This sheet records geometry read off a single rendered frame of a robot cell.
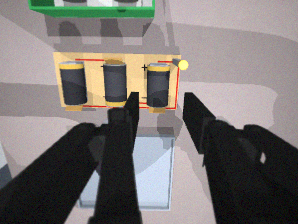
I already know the yellow battery holder board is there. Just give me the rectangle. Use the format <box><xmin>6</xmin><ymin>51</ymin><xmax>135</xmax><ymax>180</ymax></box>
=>
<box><xmin>53</xmin><ymin>52</ymin><xmax>188</xmax><ymax>113</ymax></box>

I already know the green box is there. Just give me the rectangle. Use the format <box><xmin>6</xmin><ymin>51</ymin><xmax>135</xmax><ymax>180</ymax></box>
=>
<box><xmin>28</xmin><ymin>0</ymin><xmax>155</xmax><ymax>18</ymax></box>

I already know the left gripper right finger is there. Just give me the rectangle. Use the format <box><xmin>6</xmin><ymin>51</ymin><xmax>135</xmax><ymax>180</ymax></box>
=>
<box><xmin>182</xmin><ymin>92</ymin><xmax>298</xmax><ymax>224</ymax></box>

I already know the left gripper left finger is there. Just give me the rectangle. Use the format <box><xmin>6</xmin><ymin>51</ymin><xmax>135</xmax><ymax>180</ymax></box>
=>
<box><xmin>0</xmin><ymin>92</ymin><xmax>143</xmax><ymax>224</ymax></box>

